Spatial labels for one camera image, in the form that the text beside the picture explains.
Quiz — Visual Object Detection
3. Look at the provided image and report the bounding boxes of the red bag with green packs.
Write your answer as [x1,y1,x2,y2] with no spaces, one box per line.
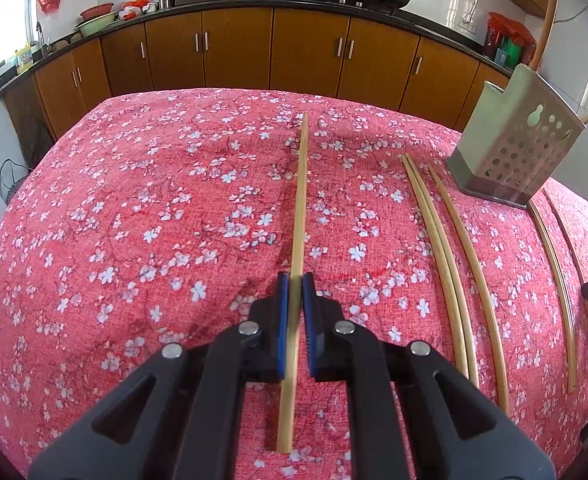
[484,12,537,66]

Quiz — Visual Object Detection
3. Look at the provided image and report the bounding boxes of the wooden base cabinets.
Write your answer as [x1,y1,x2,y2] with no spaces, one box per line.
[0,7,512,141]

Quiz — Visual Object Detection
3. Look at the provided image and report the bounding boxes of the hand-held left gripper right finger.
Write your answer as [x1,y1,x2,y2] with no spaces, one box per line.
[301,272,557,480]

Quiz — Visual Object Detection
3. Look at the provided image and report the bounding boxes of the red basin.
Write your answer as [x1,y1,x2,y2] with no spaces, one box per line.
[80,3,114,21]

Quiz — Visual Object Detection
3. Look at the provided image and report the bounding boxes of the gas stove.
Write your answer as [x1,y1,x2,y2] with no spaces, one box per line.
[284,0,409,15]

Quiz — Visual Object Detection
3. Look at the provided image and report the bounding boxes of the black kitchen countertop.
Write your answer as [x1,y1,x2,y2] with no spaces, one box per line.
[0,0,515,101]

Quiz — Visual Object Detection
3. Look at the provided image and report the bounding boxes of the red and white dishes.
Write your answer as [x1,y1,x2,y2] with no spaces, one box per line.
[118,0,159,20]

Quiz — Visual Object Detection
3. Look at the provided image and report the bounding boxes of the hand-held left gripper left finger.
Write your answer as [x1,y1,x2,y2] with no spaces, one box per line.
[28,272,291,480]

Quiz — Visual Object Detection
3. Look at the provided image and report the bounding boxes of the red floral tablecloth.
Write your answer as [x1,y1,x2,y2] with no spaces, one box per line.
[0,87,588,480]

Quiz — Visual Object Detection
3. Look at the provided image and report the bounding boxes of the green basin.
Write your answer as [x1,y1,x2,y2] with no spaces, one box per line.
[76,12,120,37]

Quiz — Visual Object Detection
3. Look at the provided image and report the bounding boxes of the perforated metal chopstick holder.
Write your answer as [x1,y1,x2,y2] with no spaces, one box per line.
[446,65,588,209]

